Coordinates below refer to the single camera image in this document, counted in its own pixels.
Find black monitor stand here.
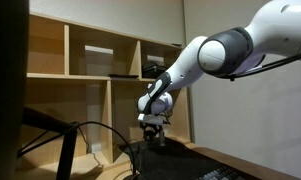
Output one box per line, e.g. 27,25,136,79
16,106,80,180

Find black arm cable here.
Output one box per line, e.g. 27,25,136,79
228,49,301,82

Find light wooden shelf unit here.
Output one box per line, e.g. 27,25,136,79
18,12,193,180

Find black computer mouse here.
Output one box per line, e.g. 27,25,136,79
143,136,159,144

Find black desk mat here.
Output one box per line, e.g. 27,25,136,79
119,137,262,180

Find flat black tablet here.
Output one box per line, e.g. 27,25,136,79
107,73,140,80

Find black computer monitor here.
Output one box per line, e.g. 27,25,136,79
0,0,31,180

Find black monitor cable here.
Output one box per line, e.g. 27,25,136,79
71,120,140,178

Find grey mechanical keyboard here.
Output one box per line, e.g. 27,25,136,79
194,165,248,180

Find white wall outlet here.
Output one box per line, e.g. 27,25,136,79
90,142,104,153

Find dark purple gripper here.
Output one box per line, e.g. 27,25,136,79
139,120,167,142

